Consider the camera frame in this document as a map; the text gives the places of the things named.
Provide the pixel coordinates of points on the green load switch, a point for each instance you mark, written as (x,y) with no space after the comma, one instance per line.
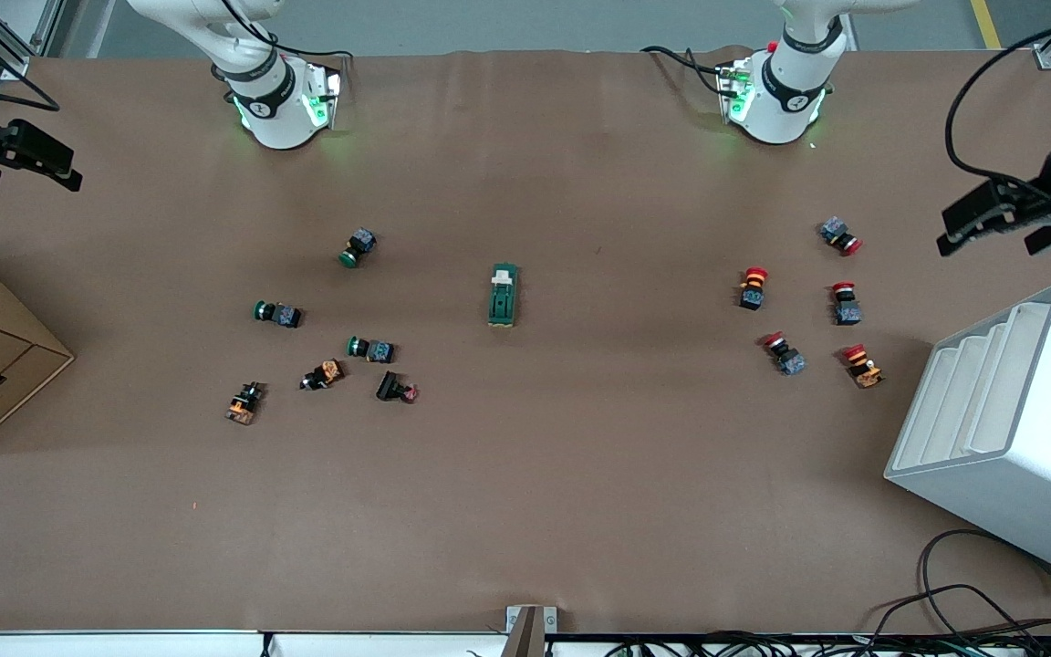
(502,306)

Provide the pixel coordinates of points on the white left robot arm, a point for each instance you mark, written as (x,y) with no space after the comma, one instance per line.
(785,109)

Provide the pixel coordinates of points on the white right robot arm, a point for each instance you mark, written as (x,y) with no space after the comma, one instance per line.
(275,119)

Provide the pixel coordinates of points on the red button grey block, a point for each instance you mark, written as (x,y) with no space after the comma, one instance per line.
(840,235)
(784,353)
(846,303)

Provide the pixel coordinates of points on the red button orange block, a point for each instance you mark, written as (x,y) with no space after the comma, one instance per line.
(863,366)

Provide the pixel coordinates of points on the white stepped rack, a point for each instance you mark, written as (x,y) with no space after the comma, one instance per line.
(1036,474)

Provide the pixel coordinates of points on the red mushroom button black block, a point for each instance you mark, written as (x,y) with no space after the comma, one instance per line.
(752,287)

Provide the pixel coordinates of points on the green push button switch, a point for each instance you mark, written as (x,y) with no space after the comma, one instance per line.
(358,247)
(370,349)
(277,314)

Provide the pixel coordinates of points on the black orange selector switch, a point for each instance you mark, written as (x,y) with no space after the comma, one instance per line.
(244,402)
(322,374)

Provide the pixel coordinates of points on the black pink selector switch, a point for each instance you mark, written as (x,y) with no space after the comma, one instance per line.
(396,388)

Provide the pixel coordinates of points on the white table edge rail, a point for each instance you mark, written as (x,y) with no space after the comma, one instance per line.
(124,646)

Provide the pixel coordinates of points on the metal table bracket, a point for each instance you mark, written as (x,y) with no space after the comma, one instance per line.
(530,630)

